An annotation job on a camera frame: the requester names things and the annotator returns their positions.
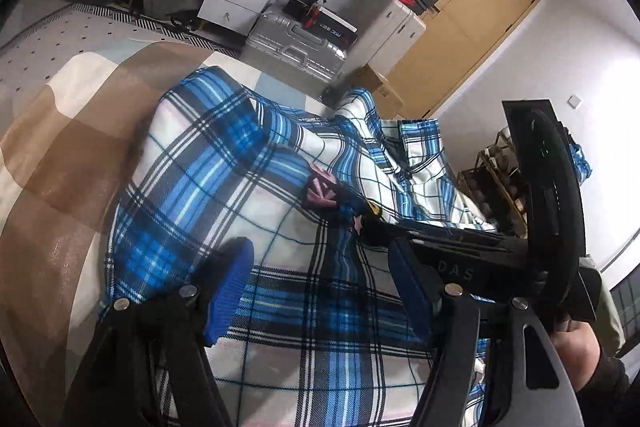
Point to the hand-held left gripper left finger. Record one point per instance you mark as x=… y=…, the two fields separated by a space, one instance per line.
x=227 y=302

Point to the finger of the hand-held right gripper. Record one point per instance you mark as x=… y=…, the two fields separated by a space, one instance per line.
x=480 y=272
x=435 y=239

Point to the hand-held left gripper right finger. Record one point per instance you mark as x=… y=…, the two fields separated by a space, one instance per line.
x=410 y=282

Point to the blue plaid shirt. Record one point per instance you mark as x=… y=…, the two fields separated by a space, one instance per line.
x=225 y=167

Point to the person's right forearm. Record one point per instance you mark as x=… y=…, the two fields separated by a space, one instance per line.
x=607 y=382

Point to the person's right hand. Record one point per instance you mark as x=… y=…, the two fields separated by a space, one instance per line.
x=580 y=352

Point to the row of shoes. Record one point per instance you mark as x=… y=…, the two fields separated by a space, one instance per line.
x=500 y=202

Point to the wooden shoe rack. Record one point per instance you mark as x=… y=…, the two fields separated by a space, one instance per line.
x=480 y=167

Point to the brown cardboard box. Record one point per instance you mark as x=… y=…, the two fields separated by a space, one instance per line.
x=377 y=89

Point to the wooden door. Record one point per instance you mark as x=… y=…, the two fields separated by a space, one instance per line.
x=480 y=17

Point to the white suitcase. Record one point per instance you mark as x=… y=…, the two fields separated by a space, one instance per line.
x=395 y=32

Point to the brown checkered cloth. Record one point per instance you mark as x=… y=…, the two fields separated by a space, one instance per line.
x=60 y=167

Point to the black red printed box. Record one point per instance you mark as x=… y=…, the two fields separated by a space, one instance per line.
x=330 y=29

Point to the silver suitcase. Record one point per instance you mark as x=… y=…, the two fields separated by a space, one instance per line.
x=295 y=47

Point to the white light switch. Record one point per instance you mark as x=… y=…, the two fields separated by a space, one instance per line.
x=575 y=101

